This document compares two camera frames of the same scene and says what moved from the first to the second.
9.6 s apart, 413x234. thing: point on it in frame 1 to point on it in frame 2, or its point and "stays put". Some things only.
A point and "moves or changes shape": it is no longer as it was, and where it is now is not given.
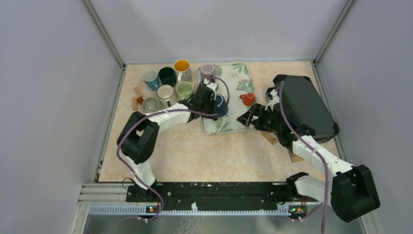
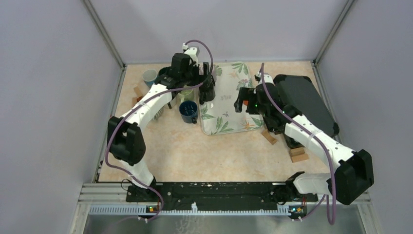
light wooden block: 269,137 stays put
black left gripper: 213,100 to 198,78
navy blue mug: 222,107 moves or changes shape
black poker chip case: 307,106 stays put
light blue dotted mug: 151,78 stays put
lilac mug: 207,69 stays put
